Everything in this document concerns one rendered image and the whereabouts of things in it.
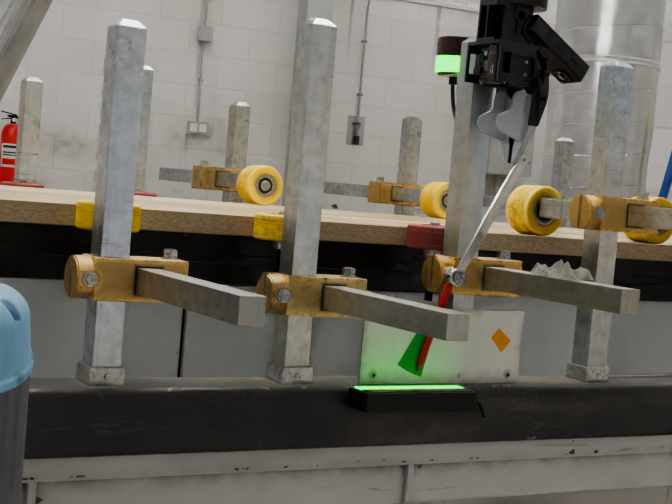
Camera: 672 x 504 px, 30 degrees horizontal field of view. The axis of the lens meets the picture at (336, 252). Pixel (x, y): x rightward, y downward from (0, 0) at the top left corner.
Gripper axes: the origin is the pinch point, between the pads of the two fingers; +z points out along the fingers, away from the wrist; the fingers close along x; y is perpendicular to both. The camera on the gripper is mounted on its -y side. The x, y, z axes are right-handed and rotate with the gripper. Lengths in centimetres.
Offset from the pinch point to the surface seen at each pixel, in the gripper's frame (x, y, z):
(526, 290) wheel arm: 4.0, -0.7, 17.6
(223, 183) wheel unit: -110, -11, 7
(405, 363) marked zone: -5.2, 10.7, 28.8
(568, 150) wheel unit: -114, -108, -10
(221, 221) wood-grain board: -24.0, 30.2, 12.8
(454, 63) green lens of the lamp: -10.2, 4.2, -11.7
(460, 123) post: -7.9, 3.8, -3.6
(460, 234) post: -5.9, 3.4, 11.3
